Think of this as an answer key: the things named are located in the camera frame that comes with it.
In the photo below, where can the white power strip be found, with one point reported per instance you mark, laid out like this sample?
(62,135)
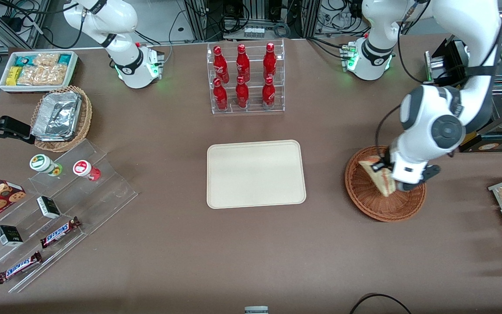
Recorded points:
(254,32)

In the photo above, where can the clear acrylic bottle rack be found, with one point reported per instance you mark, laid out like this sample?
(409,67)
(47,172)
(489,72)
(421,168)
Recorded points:
(253,110)

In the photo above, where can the stacked aluminium foil containers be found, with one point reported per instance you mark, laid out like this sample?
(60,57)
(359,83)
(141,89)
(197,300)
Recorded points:
(57,115)

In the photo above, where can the brown round wicker basket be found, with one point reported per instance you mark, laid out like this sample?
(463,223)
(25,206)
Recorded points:
(364,198)

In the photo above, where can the teal snack packet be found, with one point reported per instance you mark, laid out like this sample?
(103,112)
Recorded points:
(64,59)
(24,60)

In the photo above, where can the clear acrylic stepped stand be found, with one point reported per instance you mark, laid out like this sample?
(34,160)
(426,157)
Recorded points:
(103,196)

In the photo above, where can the red cola bottle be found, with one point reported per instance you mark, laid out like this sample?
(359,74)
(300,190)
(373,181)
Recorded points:
(269,61)
(242,95)
(220,65)
(242,63)
(220,97)
(268,95)

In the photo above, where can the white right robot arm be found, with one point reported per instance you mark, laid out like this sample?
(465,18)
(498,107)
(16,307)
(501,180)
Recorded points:
(116,26)

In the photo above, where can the small grey device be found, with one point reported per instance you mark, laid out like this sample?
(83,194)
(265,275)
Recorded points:
(256,310)

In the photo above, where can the snickers chocolate bar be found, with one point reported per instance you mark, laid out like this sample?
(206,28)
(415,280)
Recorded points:
(59,232)
(19,267)

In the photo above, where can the white rectangular snack bin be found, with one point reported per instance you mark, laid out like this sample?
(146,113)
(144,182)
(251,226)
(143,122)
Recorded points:
(5,87)

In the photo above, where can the clear bag of crackers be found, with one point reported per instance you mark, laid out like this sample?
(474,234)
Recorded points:
(28,76)
(55,75)
(46,59)

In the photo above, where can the light oval wicker basket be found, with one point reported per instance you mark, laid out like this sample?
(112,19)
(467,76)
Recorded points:
(83,124)

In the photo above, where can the red label white-lid jar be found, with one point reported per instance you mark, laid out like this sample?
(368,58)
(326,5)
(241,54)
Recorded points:
(83,168)

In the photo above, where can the triangular sandwich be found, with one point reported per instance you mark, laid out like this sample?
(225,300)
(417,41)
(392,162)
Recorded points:
(379,181)

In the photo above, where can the yellow snack packet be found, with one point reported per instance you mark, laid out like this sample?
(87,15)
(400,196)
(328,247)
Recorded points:
(13,75)

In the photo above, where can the cream plastic tray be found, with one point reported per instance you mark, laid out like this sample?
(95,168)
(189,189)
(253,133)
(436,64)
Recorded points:
(255,174)

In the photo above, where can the black food warmer cabinet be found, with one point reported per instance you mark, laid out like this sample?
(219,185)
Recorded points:
(501,146)

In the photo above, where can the small black carton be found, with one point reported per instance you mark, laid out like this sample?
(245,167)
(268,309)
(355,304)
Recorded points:
(9,236)
(49,207)

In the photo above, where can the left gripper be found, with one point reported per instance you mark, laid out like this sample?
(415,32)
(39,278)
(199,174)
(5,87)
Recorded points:
(384,164)

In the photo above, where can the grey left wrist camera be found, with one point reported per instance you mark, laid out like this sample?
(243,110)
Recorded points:
(412,186)

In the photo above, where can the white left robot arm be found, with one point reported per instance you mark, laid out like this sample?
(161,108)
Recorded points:
(451,43)

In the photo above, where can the green label white-lid jar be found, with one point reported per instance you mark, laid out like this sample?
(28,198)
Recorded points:
(42,163)

